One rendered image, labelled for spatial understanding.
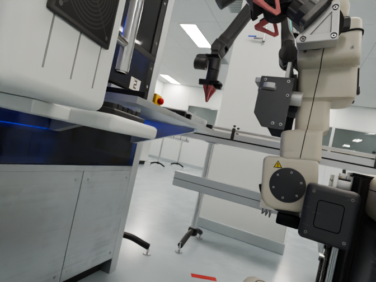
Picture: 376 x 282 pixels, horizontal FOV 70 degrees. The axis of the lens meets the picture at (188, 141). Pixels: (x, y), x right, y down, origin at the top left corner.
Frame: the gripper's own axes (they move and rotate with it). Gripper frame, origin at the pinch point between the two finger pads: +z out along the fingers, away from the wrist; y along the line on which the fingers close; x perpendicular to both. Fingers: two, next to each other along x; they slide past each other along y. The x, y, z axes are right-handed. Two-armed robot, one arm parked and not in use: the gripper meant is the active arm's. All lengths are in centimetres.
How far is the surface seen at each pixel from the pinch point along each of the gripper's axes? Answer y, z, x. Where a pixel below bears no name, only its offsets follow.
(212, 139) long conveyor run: 20, 14, -83
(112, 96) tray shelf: 5, 14, 59
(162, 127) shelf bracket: 19.9, 16.9, 0.1
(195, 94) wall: 356, -166, -795
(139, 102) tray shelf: -3, 14, 58
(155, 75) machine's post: 37.2, -11.3, -9.8
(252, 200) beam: -19, 51, -85
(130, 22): -15, 4, 82
